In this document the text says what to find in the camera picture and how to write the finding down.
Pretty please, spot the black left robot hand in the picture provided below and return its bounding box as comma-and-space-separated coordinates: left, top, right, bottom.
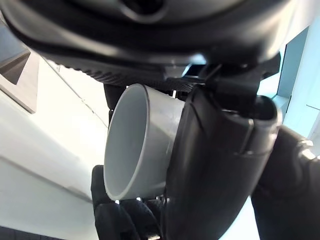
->
0, 0, 320, 240

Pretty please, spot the white plastic cup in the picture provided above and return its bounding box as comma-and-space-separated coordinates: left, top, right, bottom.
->
102, 83, 187, 201

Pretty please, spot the white counter panel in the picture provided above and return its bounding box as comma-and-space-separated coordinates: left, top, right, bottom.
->
0, 56, 111, 223

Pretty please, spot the grey cabinet panel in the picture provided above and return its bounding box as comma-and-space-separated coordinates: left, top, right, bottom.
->
0, 18, 41, 115

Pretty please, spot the pale blue wall panel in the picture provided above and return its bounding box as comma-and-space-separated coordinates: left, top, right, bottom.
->
257, 23, 320, 141

